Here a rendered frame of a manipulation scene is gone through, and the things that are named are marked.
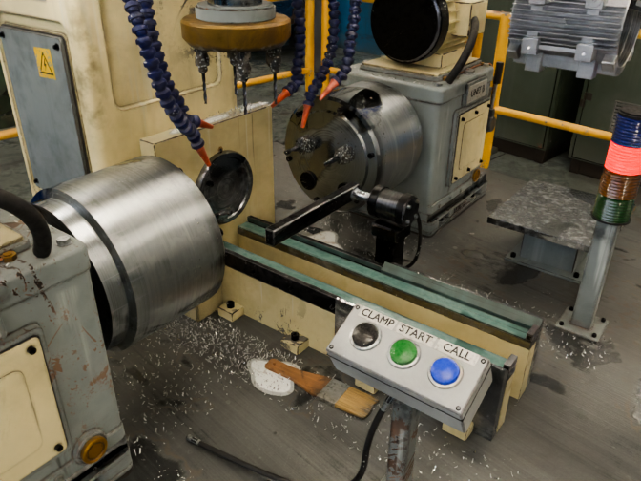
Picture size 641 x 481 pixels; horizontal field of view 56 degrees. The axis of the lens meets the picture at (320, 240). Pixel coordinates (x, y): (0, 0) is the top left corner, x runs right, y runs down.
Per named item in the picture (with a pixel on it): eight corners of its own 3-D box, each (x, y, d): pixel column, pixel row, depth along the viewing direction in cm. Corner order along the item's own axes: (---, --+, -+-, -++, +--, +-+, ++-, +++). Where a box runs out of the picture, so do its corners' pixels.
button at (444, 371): (426, 383, 64) (424, 375, 63) (440, 360, 65) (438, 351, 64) (452, 394, 62) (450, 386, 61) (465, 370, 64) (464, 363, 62)
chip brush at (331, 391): (258, 372, 102) (258, 368, 102) (276, 356, 106) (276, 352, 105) (364, 421, 93) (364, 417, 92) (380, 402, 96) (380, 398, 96)
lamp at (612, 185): (593, 195, 101) (599, 169, 99) (603, 183, 105) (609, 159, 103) (631, 203, 98) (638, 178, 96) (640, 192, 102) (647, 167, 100)
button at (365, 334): (349, 345, 69) (346, 338, 68) (362, 325, 70) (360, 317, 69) (371, 356, 68) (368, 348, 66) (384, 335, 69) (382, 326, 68)
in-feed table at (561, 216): (480, 263, 135) (486, 216, 129) (524, 220, 154) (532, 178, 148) (590, 301, 122) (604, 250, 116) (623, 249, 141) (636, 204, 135)
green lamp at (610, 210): (587, 219, 103) (593, 195, 101) (597, 206, 108) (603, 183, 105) (624, 228, 100) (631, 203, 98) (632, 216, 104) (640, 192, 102)
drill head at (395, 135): (259, 208, 132) (255, 94, 120) (362, 156, 161) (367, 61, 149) (353, 241, 119) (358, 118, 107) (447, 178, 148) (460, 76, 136)
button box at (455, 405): (334, 368, 72) (322, 347, 68) (364, 323, 75) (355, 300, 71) (465, 435, 63) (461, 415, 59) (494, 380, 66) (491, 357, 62)
